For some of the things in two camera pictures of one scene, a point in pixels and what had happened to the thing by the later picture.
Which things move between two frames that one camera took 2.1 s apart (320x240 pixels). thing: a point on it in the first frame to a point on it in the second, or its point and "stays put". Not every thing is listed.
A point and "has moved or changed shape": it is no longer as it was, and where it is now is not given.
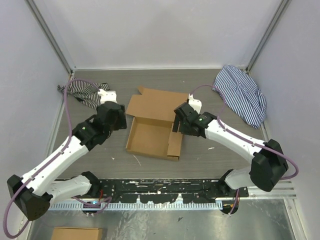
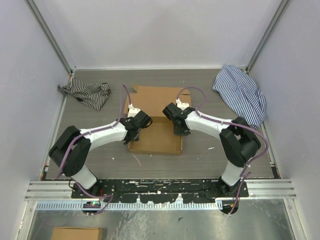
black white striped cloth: (85, 92) stays put
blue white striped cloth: (241, 94) stays put
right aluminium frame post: (267, 34) stays put
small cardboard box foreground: (77, 233) stays put
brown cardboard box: (150, 130) has moved or changed shape
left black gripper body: (121, 123) to (136, 138)
